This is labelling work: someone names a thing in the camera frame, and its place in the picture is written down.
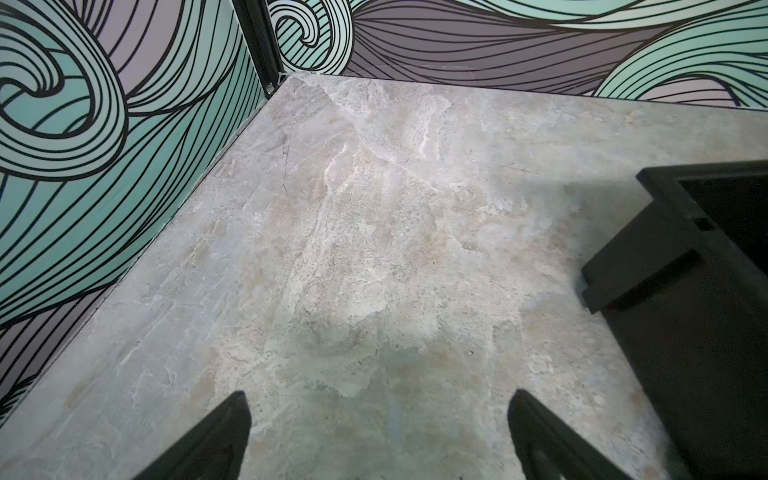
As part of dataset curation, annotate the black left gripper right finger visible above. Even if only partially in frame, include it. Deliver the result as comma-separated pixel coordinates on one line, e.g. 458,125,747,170
507,389,628,479

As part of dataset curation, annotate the black corner frame post left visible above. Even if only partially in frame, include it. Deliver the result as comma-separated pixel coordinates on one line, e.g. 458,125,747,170
232,0,285,99

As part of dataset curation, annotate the black storage bin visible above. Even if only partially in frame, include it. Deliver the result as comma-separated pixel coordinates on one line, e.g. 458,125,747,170
582,161,767,479

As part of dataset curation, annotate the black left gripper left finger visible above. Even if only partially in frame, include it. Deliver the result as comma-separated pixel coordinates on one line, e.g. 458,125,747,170
135,391,252,480

